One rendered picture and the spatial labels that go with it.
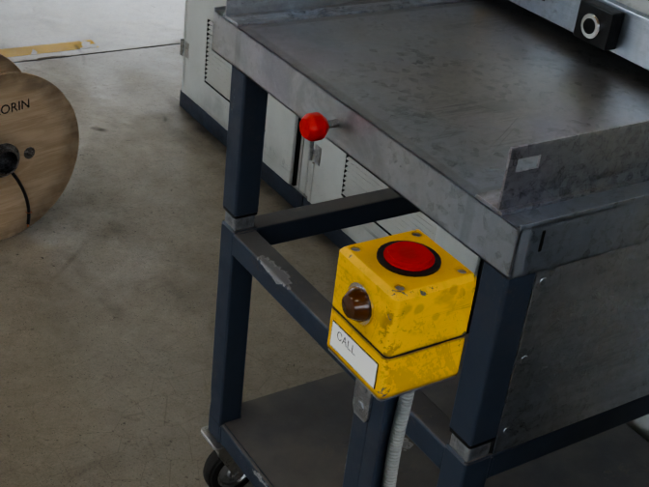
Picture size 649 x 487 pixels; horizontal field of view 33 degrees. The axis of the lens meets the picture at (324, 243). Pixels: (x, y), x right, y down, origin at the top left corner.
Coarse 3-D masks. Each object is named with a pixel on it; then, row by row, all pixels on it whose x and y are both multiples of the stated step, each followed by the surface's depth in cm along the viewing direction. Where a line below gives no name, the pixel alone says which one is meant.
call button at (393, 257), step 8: (392, 248) 84; (400, 248) 84; (408, 248) 84; (416, 248) 84; (424, 248) 84; (384, 256) 83; (392, 256) 83; (400, 256) 83; (408, 256) 83; (416, 256) 83; (424, 256) 83; (432, 256) 84; (392, 264) 82; (400, 264) 82; (408, 264) 82; (416, 264) 82; (424, 264) 82; (432, 264) 83
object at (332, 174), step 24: (312, 144) 258; (312, 168) 261; (336, 168) 251; (360, 168) 243; (312, 192) 263; (336, 192) 253; (360, 192) 246; (408, 216) 232; (336, 240) 261; (360, 240) 249; (456, 240) 218; (480, 264) 215
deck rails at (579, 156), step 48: (240, 0) 142; (288, 0) 146; (336, 0) 150; (384, 0) 154; (432, 0) 156; (528, 144) 101; (576, 144) 104; (624, 144) 108; (528, 192) 104; (576, 192) 108
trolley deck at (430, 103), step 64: (256, 64) 137; (320, 64) 131; (384, 64) 134; (448, 64) 136; (512, 64) 138; (576, 64) 141; (384, 128) 117; (448, 128) 119; (512, 128) 121; (576, 128) 123; (448, 192) 109; (640, 192) 110; (512, 256) 103; (576, 256) 108
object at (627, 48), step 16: (512, 0) 154; (528, 0) 151; (544, 0) 149; (560, 0) 146; (576, 0) 144; (608, 0) 139; (544, 16) 149; (560, 16) 147; (576, 16) 144; (624, 16) 137; (640, 16) 135; (624, 32) 138; (640, 32) 136; (624, 48) 138; (640, 48) 136; (640, 64) 137
